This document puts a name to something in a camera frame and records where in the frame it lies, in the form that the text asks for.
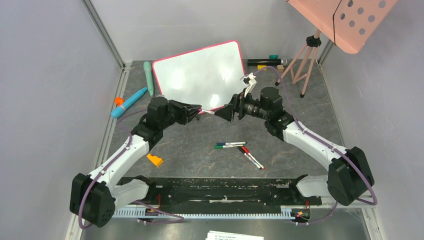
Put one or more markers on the yellow block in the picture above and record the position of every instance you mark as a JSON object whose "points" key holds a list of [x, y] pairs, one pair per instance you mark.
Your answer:
{"points": [[262, 67]]}

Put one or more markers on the black whiteboard marker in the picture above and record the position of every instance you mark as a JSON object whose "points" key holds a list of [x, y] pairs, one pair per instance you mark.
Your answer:
{"points": [[249, 158]]}

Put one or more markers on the white comb cable duct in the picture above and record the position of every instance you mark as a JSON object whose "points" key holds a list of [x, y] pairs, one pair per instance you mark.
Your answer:
{"points": [[140, 212]]}

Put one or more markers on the pink framed whiteboard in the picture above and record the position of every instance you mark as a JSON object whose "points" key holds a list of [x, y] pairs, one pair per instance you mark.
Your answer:
{"points": [[207, 76]]}

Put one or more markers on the orange wedge block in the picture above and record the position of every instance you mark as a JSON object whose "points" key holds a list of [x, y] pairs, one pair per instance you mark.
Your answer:
{"points": [[157, 161]]}

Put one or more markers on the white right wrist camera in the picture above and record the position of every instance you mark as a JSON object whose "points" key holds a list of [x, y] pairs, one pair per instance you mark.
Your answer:
{"points": [[249, 81]]}

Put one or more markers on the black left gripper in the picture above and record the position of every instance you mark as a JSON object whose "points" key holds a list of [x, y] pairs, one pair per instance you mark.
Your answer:
{"points": [[186, 110]]}

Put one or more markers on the pink perforated music stand tray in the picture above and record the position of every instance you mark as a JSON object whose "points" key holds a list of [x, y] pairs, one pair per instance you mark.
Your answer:
{"points": [[348, 23]]}

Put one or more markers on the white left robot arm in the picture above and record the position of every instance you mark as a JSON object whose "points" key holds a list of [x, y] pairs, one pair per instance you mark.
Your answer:
{"points": [[95, 196]]}

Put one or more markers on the white printed paper sheet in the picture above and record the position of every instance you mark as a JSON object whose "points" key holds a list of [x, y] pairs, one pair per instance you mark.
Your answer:
{"points": [[218, 235]]}

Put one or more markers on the red whiteboard marker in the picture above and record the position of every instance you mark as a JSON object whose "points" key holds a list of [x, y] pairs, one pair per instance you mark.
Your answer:
{"points": [[252, 157]]}

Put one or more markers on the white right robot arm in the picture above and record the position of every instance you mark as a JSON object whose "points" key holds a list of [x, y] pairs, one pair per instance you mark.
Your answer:
{"points": [[349, 177]]}

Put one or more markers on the blue toy marker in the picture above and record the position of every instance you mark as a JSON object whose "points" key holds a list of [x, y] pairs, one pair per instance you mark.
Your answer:
{"points": [[119, 110]]}

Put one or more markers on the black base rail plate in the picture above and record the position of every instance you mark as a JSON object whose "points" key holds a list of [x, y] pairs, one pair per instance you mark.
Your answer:
{"points": [[202, 195]]}

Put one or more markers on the green whiteboard marker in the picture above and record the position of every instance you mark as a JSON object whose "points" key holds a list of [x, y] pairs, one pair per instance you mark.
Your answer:
{"points": [[228, 146]]}

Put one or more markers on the black cylinder flashlight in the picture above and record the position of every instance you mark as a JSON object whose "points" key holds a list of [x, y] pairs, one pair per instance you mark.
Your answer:
{"points": [[267, 62]]}

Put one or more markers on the teal green toy microphone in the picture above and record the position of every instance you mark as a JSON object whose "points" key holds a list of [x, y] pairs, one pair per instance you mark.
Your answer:
{"points": [[148, 70]]}

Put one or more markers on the pink tripod stand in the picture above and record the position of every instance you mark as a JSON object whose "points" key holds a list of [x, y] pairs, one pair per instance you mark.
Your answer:
{"points": [[304, 70]]}

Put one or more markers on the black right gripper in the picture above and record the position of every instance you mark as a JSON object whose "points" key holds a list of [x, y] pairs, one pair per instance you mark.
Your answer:
{"points": [[236, 108]]}

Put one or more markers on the blue whiteboard marker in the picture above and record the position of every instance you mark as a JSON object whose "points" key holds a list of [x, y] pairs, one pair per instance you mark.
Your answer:
{"points": [[231, 143]]}

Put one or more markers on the wooden cube block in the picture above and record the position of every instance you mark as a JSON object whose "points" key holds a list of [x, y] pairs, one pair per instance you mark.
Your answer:
{"points": [[280, 68]]}

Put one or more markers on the orange small toy piece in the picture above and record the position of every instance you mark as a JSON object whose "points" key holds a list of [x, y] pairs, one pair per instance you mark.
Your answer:
{"points": [[118, 101]]}

